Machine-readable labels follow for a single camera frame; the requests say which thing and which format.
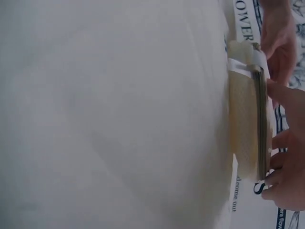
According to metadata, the beige mesh zipper pouch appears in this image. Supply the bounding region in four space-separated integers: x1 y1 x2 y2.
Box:
227 40 275 185

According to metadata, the person's left hand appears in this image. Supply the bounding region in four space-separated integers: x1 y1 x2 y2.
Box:
258 0 299 83

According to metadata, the person's right hand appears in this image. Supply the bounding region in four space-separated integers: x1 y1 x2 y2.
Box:
261 80 305 212

